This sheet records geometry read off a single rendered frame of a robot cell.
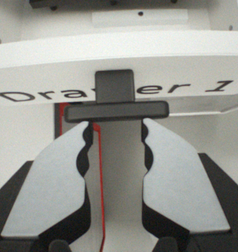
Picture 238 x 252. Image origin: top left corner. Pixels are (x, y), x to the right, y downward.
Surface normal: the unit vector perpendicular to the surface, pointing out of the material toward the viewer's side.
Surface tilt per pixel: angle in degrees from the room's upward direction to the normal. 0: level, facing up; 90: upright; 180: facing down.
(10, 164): 0
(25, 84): 90
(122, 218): 1
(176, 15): 0
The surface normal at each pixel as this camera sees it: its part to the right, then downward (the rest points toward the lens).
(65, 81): 0.04, 0.99
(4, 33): 1.00, -0.05
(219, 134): -0.02, -0.09
